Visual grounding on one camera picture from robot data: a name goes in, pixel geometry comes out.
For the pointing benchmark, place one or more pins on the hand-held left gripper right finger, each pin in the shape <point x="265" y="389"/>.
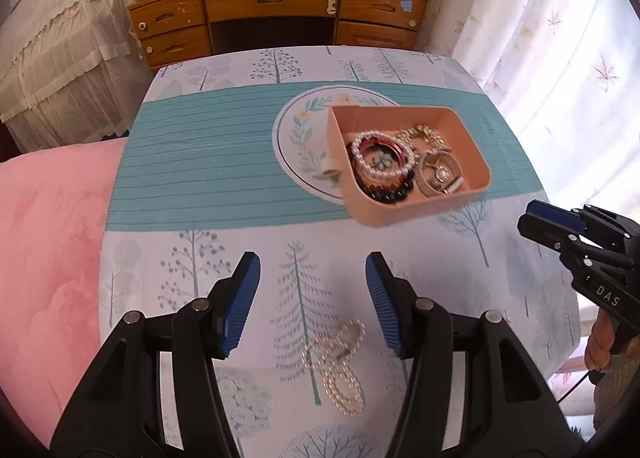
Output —
<point x="387" y="303"/>

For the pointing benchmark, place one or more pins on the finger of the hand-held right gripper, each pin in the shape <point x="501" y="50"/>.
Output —
<point x="545" y="215"/>
<point x="610" y="228"/>

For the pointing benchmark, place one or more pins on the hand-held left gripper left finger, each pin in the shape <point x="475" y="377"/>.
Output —
<point x="240" y="303"/>

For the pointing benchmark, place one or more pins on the pink plastic box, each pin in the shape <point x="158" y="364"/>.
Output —
<point x="385" y="213"/>

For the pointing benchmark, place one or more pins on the pink wristband watch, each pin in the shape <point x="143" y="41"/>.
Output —
<point x="452" y="185"/>

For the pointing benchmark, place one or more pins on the pale blue flower earring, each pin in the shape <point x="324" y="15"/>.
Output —
<point x="384" y="162"/>

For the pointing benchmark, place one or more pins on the gold rhinestone hair claw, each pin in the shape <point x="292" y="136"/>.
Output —
<point x="425" y="131"/>

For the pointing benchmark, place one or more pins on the person's right forearm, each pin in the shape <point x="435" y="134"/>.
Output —
<point x="622" y="388"/>

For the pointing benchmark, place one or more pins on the person's right hand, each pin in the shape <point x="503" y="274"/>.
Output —
<point x="599" y="348"/>

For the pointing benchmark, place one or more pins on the small white roll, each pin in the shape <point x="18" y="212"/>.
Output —
<point x="330" y="167"/>

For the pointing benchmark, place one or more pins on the white floral curtain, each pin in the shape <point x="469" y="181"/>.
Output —
<point x="550" y="63"/>

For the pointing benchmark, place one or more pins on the pink blanket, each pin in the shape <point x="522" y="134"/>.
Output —
<point x="50" y="263"/>

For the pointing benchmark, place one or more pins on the blue sticker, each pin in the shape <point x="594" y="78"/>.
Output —
<point x="407" y="6"/>

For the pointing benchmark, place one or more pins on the wooden desk with drawers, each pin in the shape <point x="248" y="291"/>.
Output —
<point x="270" y="1"/>

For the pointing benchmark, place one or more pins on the green white adhesive hook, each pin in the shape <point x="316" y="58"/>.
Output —
<point x="330" y="1"/>

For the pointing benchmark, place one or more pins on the lace covered furniture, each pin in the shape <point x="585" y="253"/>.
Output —
<point x="65" y="38"/>

